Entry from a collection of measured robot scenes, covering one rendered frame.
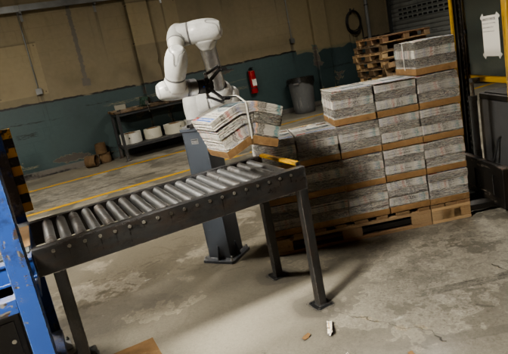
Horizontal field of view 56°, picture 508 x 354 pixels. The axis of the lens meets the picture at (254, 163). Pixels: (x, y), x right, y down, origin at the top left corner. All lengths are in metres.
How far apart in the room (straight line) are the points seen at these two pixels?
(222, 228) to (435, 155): 1.58
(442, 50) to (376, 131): 0.68
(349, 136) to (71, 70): 6.95
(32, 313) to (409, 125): 2.54
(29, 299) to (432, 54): 2.77
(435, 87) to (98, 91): 7.14
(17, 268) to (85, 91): 7.68
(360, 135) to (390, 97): 0.31
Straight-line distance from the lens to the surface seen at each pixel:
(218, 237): 3.54
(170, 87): 2.44
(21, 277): 2.03
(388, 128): 3.43
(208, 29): 2.90
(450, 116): 3.58
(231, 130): 2.47
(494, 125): 4.12
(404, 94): 3.44
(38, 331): 2.11
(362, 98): 3.35
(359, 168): 3.40
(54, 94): 9.50
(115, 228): 2.23
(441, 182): 3.65
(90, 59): 9.59
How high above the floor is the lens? 1.40
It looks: 12 degrees down
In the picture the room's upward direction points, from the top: 11 degrees counter-clockwise
